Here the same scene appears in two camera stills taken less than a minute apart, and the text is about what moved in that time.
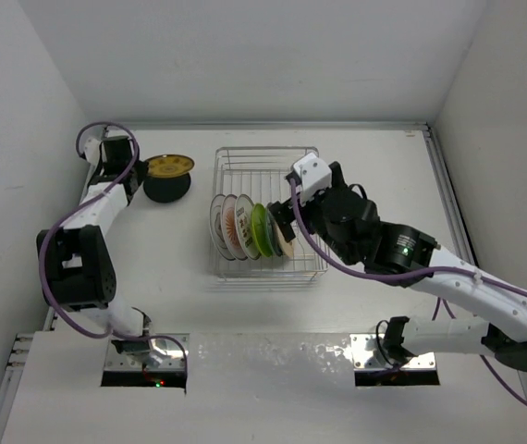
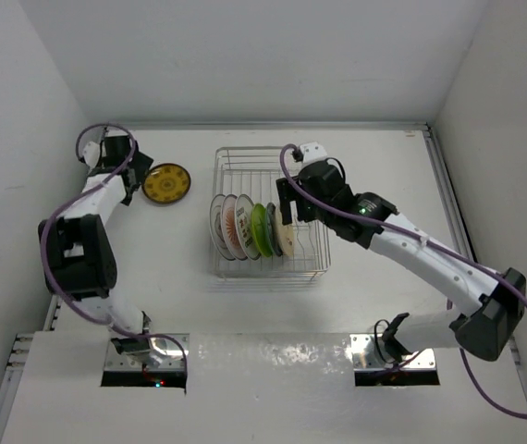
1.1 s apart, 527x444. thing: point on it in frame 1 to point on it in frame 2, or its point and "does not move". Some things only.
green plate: [261, 229] does not move
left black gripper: [141, 170] does not move
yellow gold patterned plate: [168, 166] to [165, 183]
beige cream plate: [288, 247] does not move
